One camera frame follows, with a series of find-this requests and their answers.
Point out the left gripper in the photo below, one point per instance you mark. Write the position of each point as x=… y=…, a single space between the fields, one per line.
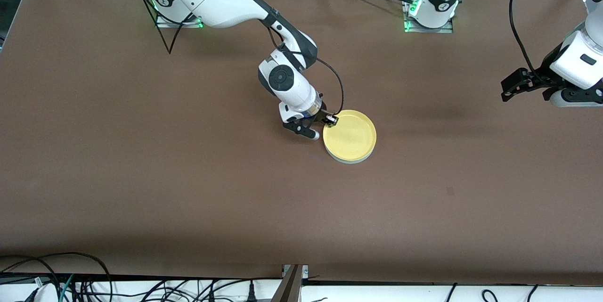
x=546 y=75

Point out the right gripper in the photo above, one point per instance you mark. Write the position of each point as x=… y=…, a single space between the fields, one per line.
x=324 y=116

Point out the yellow round plate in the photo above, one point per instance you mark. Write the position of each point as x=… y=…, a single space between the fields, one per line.
x=351 y=136

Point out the pale green round plate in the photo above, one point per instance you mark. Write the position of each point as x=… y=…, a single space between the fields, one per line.
x=353 y=163

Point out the brown table cover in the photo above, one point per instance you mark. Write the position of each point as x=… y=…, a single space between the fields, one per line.
x=301 y=222

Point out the aluminium profile beam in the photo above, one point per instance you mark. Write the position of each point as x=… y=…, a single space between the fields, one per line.
x=289 y=288

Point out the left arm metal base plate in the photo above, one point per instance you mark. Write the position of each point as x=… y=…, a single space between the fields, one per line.
x=445 y=30

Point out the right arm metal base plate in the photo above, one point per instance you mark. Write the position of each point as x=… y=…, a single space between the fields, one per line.
x=162 y=23

